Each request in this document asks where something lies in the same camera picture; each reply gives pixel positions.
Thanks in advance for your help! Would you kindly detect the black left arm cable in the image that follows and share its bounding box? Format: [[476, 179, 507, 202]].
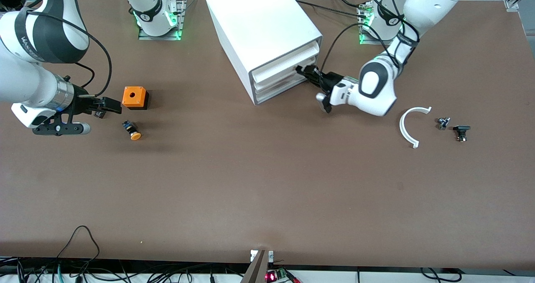
[[319, 0, 421, 73]]

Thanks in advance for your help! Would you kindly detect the white drawer cabinet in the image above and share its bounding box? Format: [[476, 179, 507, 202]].
[[206, 0, 323, 106]]

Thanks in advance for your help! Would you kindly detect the grey camera mast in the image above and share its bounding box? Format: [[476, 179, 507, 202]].
[[240, 250, 269, 283]]

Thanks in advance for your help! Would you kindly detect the orange box with black base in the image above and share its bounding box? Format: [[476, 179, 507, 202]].
[[122, 86, 149, 110]]

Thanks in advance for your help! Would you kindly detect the white shallow drawer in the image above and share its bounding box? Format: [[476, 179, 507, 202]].
[[252, 41, 321, 84], [256, 76, 310, 104]]

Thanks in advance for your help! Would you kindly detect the circuit board with red light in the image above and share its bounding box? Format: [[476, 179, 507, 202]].
[[265, 268, 290, 283]]

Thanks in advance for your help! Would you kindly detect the black cable to arm base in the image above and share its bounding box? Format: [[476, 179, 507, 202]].
[[295, 0, 370, 17]]

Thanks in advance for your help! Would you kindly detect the orange push button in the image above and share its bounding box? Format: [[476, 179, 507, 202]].
[[122, 120, 142, 141]]

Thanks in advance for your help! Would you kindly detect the black looped cable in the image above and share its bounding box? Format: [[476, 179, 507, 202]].
[[56, 225, 101, 271]]

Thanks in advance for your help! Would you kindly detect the black switch component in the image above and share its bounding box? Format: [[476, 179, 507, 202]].
[[453, 125, 471, 143]]

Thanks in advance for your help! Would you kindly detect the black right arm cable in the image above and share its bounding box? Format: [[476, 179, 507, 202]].
[[23, 9, 113, 98]]

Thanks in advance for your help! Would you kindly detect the white half-ring bracket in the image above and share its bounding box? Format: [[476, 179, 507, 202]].
[[399, 106, 432, 149]]

